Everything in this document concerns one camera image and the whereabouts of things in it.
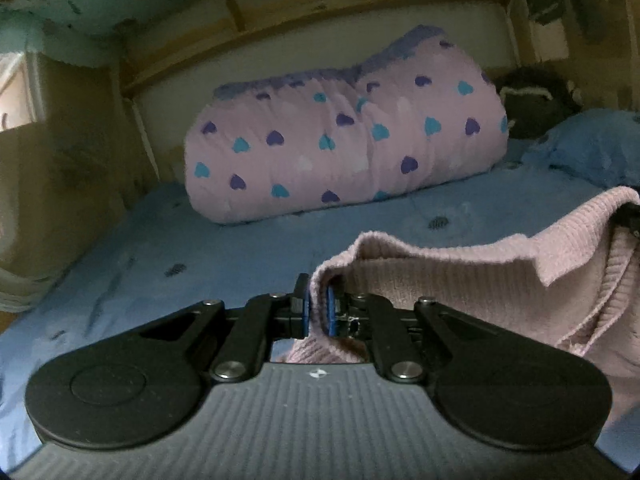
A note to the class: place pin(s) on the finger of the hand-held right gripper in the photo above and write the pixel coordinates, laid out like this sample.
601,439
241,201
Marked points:
631,220

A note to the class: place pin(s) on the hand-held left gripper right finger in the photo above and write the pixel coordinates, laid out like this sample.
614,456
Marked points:
330,312

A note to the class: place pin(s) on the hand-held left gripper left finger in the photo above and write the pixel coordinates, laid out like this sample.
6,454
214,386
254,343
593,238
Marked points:
301,310

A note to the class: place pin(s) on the pink knitted cardigan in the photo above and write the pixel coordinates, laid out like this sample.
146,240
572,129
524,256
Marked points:
475,280

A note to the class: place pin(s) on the blue pillow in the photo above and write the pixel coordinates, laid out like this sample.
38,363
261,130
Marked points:
590,150

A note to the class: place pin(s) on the blue bed sheet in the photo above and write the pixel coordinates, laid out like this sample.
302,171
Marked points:
175,255

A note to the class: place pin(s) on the dark plush toy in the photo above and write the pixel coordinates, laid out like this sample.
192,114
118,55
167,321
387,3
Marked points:
535,105

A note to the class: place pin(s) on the pink heart print quilt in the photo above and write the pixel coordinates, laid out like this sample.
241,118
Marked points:
325,130

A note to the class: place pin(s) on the beige bed curtain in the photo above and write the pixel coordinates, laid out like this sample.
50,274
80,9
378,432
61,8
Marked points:
65,160

